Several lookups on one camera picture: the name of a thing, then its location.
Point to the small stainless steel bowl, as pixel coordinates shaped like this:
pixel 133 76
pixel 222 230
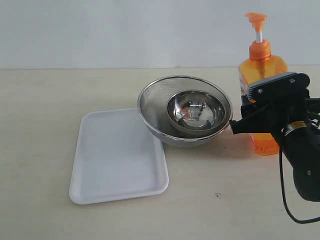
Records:
pixel 195 110

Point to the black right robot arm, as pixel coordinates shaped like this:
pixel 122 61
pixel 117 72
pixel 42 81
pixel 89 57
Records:
pixel 306 171

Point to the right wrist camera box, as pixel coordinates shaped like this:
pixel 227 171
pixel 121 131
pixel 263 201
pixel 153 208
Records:
pixel 277 86

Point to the steel mesh strainer basket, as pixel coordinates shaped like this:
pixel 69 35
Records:
pixel 152 108

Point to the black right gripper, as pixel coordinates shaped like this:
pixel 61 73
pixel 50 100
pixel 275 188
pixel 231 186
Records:
pixel 291 117

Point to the white rectangular foam tray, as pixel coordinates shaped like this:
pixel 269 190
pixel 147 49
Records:
pixel 116 158

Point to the orange pump soap bottle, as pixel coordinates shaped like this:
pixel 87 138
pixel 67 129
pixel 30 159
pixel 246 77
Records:
pixel 260 64

